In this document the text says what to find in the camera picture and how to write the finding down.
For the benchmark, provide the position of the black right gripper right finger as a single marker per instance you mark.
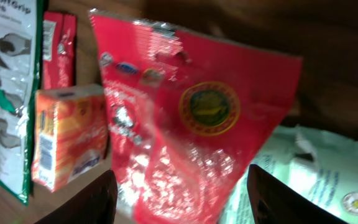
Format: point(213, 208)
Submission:
point(272, 202)

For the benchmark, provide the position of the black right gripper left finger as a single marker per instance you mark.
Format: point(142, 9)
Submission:
point(95, 204)

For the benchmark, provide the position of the mint wet wipes pack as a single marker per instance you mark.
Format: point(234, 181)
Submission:
point(319, 165)

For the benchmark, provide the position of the orange tissue pack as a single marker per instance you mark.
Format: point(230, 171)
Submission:
point(71, 134)

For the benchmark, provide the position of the red snack bag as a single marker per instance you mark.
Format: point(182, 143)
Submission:
point(187, 112)

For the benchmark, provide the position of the red chocolate bar wrapper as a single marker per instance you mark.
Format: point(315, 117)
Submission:
point(59, 32)

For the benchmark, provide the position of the green white 3M package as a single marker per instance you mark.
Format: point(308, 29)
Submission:
point(21, 26)

